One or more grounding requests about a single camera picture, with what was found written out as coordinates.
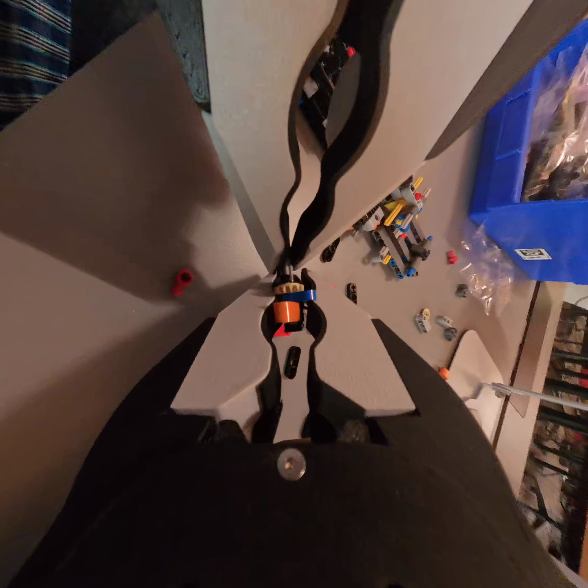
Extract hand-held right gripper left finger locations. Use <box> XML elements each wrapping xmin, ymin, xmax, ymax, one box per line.
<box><xmin>171</xmin><ymin>276</ymin><xmax>283</xmax><ymax>444</ymax></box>

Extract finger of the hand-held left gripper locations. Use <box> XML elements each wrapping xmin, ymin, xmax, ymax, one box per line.
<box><xmin>202</xmin><ymin>0</ymin><xmax>340</xmax><ymax>275</ymax></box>
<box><xmin>285</xmin><ymin>0</ymin><xmax>536</xmax><ymax>272</ymax></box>

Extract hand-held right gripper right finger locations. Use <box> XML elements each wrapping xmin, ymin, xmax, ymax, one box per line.
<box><xmin>301</xmin><ymin>270</ymin><xmax>417</xmax><ymax>444</ymax></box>

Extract small lego axle assembly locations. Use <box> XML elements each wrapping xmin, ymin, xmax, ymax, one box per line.
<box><xmin>271</xmin><ymin>262</ymin><xmax>319</xmax><ymax>338</ymax></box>

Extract large lego technic assembly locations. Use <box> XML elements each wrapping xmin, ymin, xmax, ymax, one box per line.
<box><xmin>299</xmin><ymin>39</ymin><xmax>435</xmax><ymax>281</ymax></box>

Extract plastic bags of lego pieces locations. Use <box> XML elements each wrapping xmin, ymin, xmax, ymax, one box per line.
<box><xmin>521</xmin><ymin>46</ymin><xmax>588</xmax><ymax>203</ymax></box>

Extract pale mat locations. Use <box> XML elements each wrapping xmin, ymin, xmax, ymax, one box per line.
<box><xmin>448</xmin><ymin>328</ymin><xmax>511</xmax><ymax>444</ymax></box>

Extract clear plastic bag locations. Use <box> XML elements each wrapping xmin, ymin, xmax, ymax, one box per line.
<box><xmin>459</xmin><ymin>225</ymin><xmax>529</xmax><ymax>315</ymax></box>

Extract blue plastic bin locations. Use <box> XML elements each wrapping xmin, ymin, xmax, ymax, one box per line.
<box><xmin>468</xmin><ymin>17</ymin><xmax>588</xmax><ymax>282</ymax></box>

